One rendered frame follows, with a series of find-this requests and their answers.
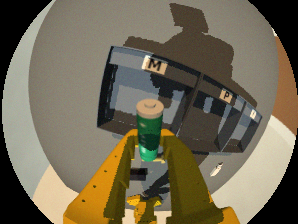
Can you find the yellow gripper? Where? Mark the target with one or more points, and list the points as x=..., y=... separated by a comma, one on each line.
x=102, y=200

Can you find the green battery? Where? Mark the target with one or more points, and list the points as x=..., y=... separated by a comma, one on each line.
x=149, y=121

